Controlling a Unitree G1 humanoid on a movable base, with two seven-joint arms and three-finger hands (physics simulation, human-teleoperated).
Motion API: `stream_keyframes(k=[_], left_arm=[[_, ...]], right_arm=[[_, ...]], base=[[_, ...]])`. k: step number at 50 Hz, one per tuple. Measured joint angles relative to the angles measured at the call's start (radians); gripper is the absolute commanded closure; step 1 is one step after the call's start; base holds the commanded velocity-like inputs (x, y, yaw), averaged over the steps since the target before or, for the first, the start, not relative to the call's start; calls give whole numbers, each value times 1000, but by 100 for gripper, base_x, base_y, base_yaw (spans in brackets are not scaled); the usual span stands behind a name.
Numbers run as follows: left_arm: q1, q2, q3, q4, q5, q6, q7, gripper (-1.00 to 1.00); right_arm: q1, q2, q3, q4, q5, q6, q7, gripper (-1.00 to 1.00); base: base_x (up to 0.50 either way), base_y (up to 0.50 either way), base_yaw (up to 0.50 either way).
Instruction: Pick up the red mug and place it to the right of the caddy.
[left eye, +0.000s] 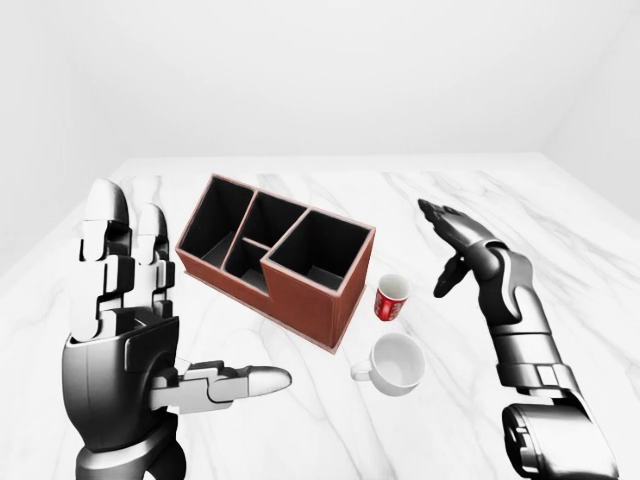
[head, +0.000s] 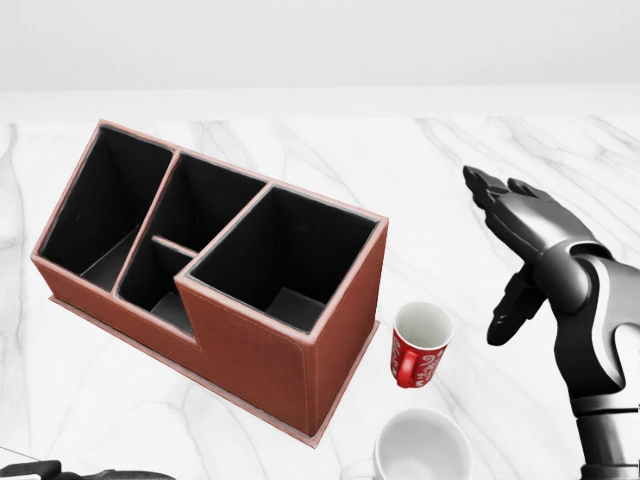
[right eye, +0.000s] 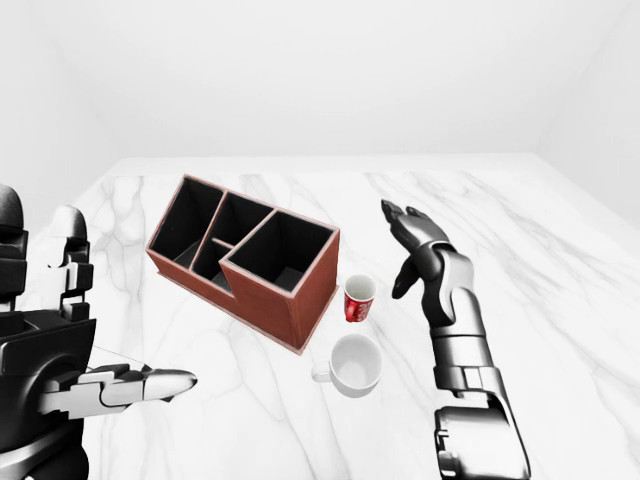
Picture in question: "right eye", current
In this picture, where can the white mug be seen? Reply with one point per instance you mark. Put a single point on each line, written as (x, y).
(356, 367)

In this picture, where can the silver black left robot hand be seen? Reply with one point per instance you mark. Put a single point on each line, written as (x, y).
(45, 360)

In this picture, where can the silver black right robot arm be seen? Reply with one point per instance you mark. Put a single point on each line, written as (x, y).
(465, 360)

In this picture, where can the red mug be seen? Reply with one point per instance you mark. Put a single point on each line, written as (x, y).
(356, 307)

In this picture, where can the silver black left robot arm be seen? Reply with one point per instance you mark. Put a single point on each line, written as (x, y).
(35, 462)

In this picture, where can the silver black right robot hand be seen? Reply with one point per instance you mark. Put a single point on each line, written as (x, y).
(442, 270)

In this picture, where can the red-brown desk caddy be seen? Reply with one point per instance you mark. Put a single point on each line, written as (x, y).
(270, 305)

